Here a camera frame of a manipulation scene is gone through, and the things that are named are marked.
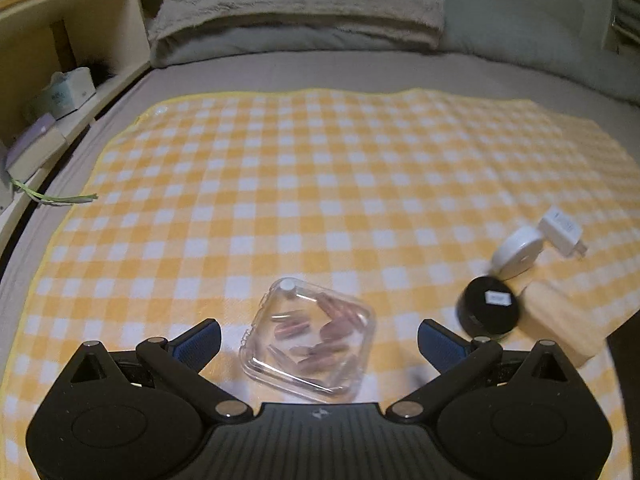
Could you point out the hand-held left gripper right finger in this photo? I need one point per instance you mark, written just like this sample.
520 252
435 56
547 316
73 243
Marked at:
437 340

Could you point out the grey pillow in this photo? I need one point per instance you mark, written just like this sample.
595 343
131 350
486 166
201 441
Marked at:
540 20
280 47

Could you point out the light wooden block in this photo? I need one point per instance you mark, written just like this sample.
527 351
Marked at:
565 320

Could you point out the yellow checked cloth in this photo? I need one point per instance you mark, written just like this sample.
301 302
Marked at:
320 185

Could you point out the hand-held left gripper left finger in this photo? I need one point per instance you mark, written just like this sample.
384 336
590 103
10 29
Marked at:
200 342

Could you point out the white round case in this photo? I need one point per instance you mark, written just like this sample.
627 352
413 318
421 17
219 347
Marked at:
520 252

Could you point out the green ribbon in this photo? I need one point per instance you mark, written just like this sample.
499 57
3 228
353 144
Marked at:
55 200

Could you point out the pale book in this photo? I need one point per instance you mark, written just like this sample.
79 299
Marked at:
42 157

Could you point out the white tissue box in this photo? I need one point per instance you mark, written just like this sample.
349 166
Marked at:
67 92

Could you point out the black round jar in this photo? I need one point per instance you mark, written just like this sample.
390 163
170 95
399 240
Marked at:
480 315

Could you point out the grey bed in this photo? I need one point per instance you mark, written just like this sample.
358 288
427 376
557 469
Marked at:
350 77

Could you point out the wooden headboard shelf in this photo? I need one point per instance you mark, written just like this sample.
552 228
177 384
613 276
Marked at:
105 10

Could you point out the purple book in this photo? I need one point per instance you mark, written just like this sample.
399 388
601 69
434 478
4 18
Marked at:
35 137

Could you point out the white charger plug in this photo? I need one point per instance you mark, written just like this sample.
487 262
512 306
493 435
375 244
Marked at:
560 227

